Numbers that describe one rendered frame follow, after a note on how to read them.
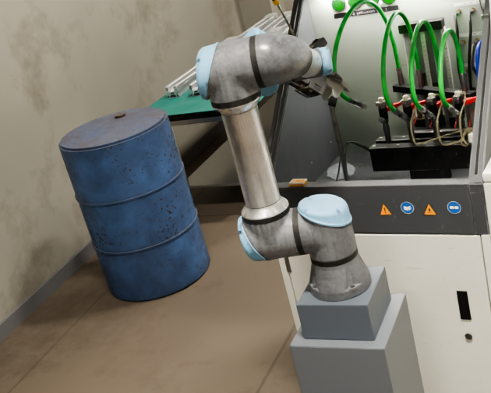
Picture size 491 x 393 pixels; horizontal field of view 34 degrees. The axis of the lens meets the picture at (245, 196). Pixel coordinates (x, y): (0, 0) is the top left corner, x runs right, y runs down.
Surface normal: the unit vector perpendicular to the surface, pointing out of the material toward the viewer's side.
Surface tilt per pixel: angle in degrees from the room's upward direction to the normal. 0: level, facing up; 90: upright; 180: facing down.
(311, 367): 90
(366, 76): 90
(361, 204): 90
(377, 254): 90
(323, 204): 7
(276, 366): 0
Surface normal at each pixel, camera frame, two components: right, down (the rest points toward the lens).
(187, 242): 0.77, 0.06
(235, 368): -0.24, -0.89
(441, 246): -0.46, 0.44
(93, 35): 0.90, -0.05
